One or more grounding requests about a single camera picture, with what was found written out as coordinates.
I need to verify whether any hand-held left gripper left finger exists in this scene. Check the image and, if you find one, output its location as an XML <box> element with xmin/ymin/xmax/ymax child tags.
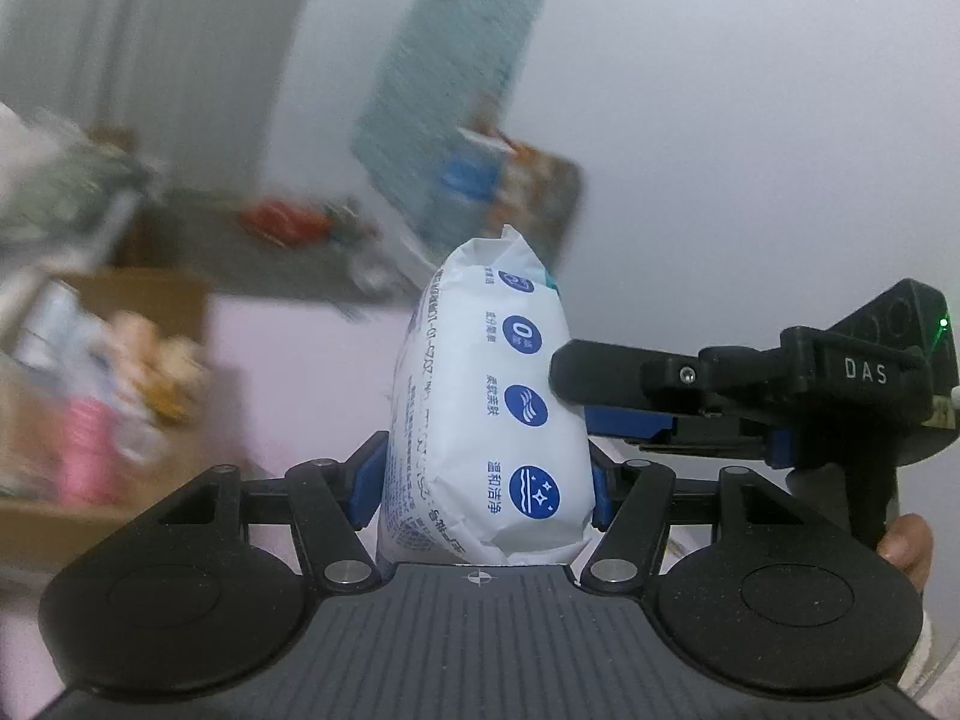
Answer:
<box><xmin>161</xmin><ymin>431</ymin><xmax>391</xmax><ymax>593</ymax></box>

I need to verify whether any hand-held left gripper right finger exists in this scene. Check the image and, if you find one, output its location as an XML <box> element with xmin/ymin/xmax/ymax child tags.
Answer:
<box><xmin>579</xmin><ymin>446</ymin><xmax>796</xmax><ymax>592</ymax></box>

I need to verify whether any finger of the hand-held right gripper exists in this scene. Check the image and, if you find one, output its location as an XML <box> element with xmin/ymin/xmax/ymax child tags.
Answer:
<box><xmin>550</xmin><ymin>340</ymin><xmax>785</xmax><ymax>417</ymax></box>
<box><xmin>585</xmin><ymin>406</ymin><xmax>788</xmax><ymax>466</ymax></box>

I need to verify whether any white blue wet wipes pack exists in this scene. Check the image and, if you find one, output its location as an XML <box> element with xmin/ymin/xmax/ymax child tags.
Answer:
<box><xmin>379</xmin><ymin>223</ymin><xmax>590</xmax><ymax>567</ymax></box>

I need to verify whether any orange white striped cloth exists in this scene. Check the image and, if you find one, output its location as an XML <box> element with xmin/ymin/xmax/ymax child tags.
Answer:
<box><xmin>105</xmin><ymin>311</ymin><xmax>207</xmax><ymax>421</ymax></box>

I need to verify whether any pink plastic bag roll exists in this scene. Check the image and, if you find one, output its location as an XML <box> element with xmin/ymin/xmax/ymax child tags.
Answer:
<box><xmin>60</xmin><ymin>397</ymin><xmax>121</xmax><ymax>507</ymax></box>

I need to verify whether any brown cardboard box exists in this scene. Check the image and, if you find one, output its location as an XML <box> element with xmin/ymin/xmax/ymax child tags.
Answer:
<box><xmin>0</xmin><ymin>266</ymin><xmax>215</xmax><ymax>586</ymax></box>

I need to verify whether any person's right hand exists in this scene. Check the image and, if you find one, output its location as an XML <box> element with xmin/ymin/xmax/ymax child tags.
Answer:
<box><xmin>874</xmin><ymin>514</ymin><xmax>935</xmax><ymax>599</ymax></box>

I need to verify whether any orange patterned folding board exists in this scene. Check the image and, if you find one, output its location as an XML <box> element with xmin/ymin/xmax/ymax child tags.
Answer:
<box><xmin>480</xmin><ymin>94</ymin><xmax>586</xmax><ymax>271</ymax></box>

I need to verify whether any blue water jug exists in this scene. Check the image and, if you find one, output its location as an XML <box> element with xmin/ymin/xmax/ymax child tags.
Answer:
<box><xmin>420</xmin><ymin>127</ymin><xmax>511</xmax><ymax>241</ymax></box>

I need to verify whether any red snack bag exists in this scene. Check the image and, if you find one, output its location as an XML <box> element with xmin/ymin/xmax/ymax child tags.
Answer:
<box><xmin>240</xmin><ymin>195</ymin><xmax>335</xmax><ymax>245</ymax></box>

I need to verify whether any teal crochet cloth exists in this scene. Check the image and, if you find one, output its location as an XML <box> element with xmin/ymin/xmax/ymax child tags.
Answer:
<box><xmin>351</xmin><ymin>0</ymin><xmax>547</xmax><ymax>248</ymax></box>

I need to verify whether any grey patterned blanket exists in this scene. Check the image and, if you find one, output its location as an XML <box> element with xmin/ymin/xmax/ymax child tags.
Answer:
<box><xmin>0</xmin><ymin>109</ymin><xmax>162</xmax><ymax>263</ymax></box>

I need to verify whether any grey curtain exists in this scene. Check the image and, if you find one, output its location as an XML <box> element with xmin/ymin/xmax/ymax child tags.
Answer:
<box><xmin>0</xmin><ymin>0</ymin><xmax>331</xmax><ymax>188</ymax></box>

